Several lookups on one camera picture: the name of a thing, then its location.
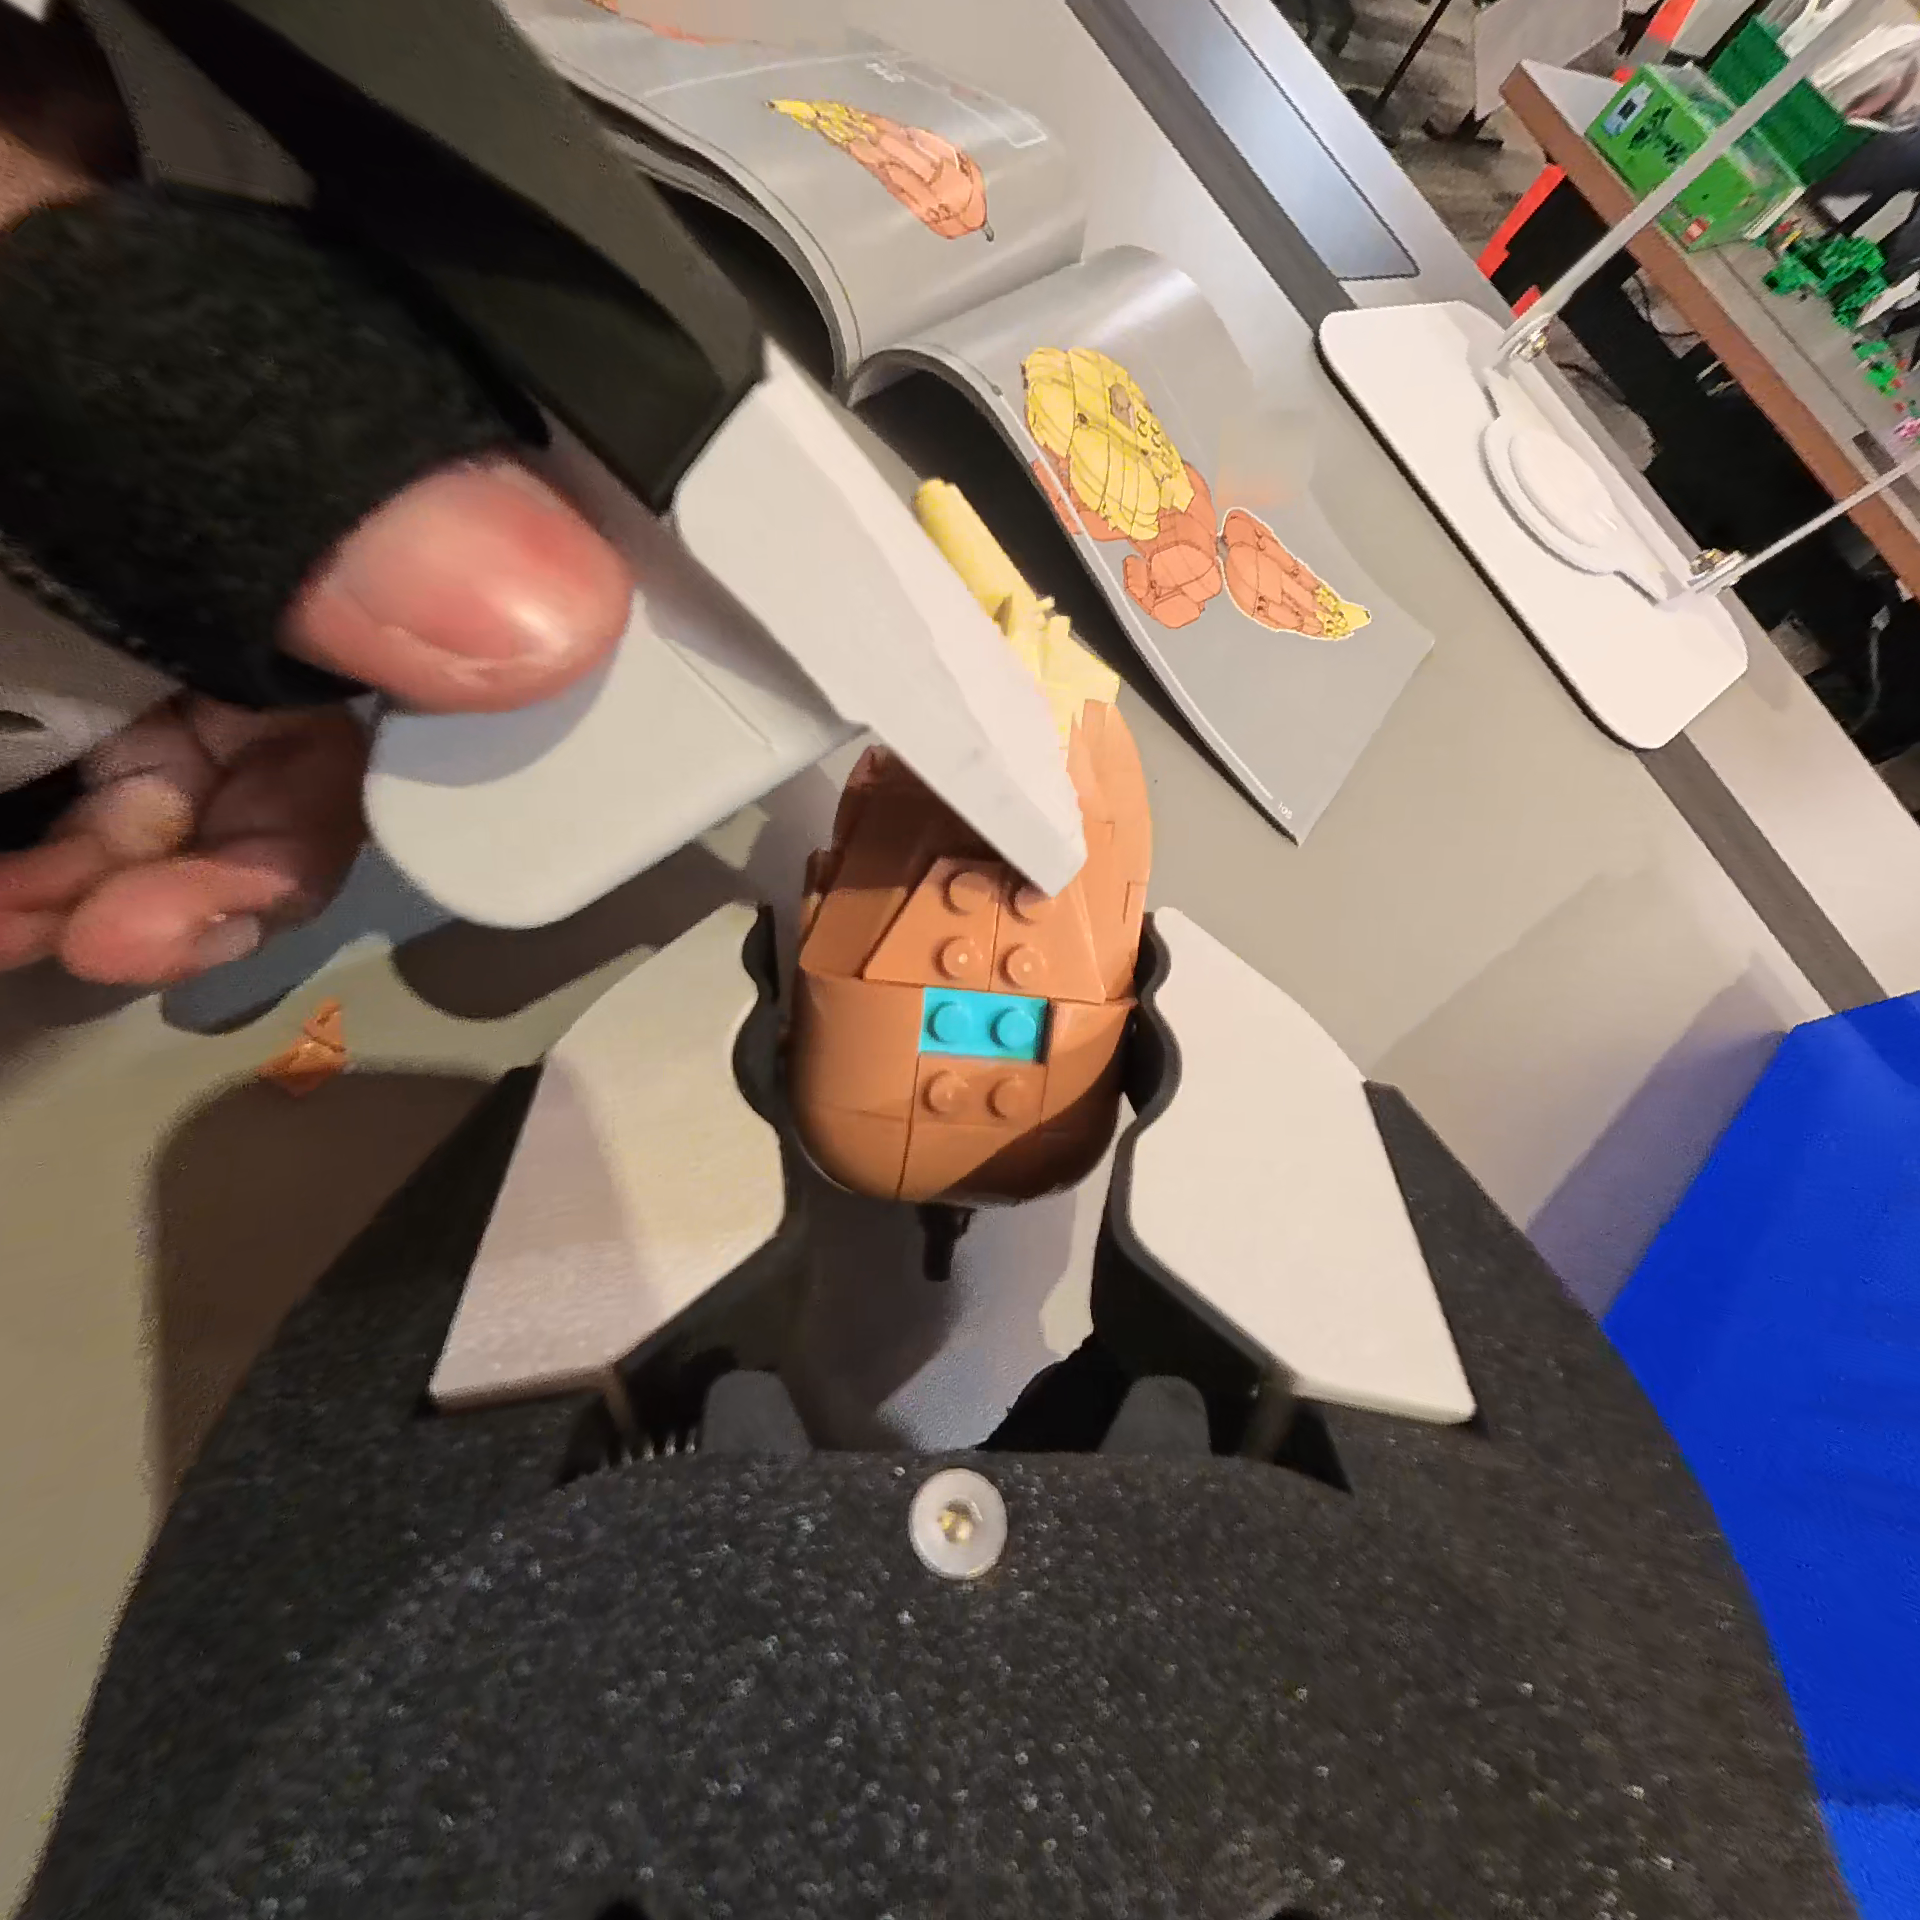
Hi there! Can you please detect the grey instruction booklet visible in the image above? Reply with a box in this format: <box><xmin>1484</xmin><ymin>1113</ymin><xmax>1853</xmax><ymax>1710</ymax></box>
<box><xmin>501</xmin><ymin>0</ymin><xmax>1436</xmax><ymax>845</ymax></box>

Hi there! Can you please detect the person's left hand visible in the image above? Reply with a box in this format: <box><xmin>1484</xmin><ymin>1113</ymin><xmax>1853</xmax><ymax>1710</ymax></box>
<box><xmin>0</xmin><ymin>457</ymin><xmax>634</xmax><ymax>992</ymax></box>

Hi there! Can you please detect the green brick model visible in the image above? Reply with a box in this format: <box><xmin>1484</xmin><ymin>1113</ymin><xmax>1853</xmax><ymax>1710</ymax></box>
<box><xmin>1761</xmin><ymin>231</ymin><xmax>1894</xmax><ymax>324</ymax></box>

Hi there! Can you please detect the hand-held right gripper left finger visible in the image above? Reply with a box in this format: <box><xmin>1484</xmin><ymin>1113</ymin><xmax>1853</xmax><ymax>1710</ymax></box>
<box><xmin>429</xmin><ymin>900</ymin><xmax>792</xmax><ymax>1412</ymax></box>

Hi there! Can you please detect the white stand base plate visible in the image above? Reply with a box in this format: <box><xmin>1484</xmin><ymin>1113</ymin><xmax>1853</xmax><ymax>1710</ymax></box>
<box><xmin>1317</xmin><ymin>0</ymin><xmax>1920</xmax><ymax>752</ymax></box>

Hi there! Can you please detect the blue plastic bin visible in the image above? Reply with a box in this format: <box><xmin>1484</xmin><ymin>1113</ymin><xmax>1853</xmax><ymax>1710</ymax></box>
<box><xmin>1605</xmin><ymin>990</ymin><xmax>1920</xmax><ymax>1920</ymax></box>

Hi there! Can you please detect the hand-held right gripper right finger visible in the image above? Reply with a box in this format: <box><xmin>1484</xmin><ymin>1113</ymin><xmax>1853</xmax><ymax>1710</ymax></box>
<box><xmin>1094</xmin><ymin>907</ymin><xmax>1478</xmax><ymax>1428</ymax></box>

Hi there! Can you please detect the orange square tile brick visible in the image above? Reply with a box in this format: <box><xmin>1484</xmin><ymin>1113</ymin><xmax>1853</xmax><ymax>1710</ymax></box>
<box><xmin>257</xmin><ymin>997</ymin><xmax>353</xmax><ymax>1097</ymax></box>

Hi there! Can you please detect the green box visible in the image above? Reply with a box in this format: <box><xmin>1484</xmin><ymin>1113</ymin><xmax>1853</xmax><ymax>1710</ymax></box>
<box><xmin>1587</xmin><ymin>61</ymin><xmax>1802</xmax><ymax>249</ymax></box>

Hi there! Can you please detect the grey desk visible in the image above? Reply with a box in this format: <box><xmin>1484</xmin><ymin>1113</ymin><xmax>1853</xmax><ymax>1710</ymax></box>
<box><xmin>0</xmin><ymin>0</ymin><xmax>1920</xmax><ymax>1502</ymax></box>

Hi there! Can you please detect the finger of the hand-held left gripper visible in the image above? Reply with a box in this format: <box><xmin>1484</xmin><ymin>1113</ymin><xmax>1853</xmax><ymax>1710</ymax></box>
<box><xmin>666</xmin><ymin>338</ymin><xmax>1091</xmax><ymax>900</ymax></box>

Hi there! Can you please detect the wood-edged office table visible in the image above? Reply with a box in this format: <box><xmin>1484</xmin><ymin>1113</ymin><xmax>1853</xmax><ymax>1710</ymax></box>
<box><xmin>1500</xmin><ymin>61</ymin><xmax>1920</xmax><ymax>594</ymax></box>

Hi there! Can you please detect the orange brick claw model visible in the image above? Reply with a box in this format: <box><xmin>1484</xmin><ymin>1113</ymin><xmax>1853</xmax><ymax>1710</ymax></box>
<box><xmin>787</xmin><ymin>480</ymin><xmax>1157</xmax><ymax>1280</ymax></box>

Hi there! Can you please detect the red plastic object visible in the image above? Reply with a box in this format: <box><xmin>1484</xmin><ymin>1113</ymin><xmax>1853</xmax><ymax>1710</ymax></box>
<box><xmin>1477</xmin><ymin>165</ymin><xmax>1569</xmax><ymax>283</ymax></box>

